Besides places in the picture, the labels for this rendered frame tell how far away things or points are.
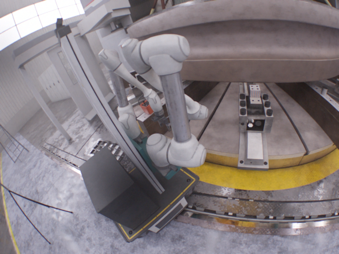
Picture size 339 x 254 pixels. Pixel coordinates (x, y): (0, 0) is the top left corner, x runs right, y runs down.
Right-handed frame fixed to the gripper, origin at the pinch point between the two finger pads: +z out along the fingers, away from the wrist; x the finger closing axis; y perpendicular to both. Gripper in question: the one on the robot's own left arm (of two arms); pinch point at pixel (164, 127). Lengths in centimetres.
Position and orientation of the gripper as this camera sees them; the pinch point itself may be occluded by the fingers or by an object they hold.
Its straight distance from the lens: 150.5
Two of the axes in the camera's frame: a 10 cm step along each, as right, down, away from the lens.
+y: 7.2, -5.9, 3.7
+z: 2.8, 7.3, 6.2
